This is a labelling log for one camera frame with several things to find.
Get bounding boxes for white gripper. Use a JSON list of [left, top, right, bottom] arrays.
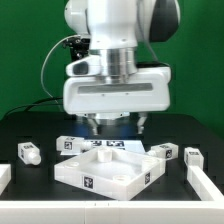
[[63, 67, 171, 135]]

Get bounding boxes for white square tabletop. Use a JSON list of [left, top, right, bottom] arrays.
[[54, 147, 166, 201]]

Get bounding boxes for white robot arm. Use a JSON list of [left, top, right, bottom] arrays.
[[63, 0, 180, 134]]

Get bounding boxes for paper sheet with markers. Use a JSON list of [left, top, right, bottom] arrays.
[[59, 139, 146, 156]]

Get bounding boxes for white U-shaped fence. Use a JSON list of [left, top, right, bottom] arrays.
[[0, 163, 224, 224]]

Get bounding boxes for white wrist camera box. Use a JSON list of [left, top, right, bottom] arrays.
[[66, 55, 101, 77]]

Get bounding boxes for black camera on stand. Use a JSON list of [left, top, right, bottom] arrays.
[[63, 35, 90, 61]]

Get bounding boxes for black cables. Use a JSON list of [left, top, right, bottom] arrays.
[[1, 96, 66, 120]]

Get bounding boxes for grey cable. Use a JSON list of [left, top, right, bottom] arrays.
[[40, 34, 81, 101]]

